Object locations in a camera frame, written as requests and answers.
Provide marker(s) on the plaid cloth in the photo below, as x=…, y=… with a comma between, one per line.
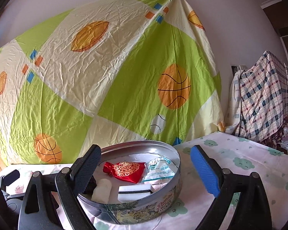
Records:
x=264, y=95

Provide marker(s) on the round blue cookie tin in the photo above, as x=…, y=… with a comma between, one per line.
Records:
x=144, y=210

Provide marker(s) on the dark wooden wardrobe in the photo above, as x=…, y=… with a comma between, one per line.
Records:
x=284, y=19

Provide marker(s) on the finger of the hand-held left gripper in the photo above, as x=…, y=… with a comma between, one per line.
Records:
x=9, y=178

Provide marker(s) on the dark satin scrunchie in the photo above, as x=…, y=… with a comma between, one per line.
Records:
x=92, y=184

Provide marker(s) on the cotton swab packet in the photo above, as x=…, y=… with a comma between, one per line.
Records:
x=158, y=170

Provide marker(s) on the red gold embroidered pouch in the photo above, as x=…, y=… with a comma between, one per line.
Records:
x=132, y=175

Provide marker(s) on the cloud printed bed sheet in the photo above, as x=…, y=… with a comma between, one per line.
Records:
x=242, y=153

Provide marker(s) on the white floral cloth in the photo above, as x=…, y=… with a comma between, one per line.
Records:
x=232, y=115

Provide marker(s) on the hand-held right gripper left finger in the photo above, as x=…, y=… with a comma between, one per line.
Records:
x=86, y=170

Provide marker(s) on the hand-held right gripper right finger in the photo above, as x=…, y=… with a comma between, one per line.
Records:
x=204, y=170

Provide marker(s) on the green ball printed hanging sheet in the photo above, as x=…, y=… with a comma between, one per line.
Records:
x=86, y=76

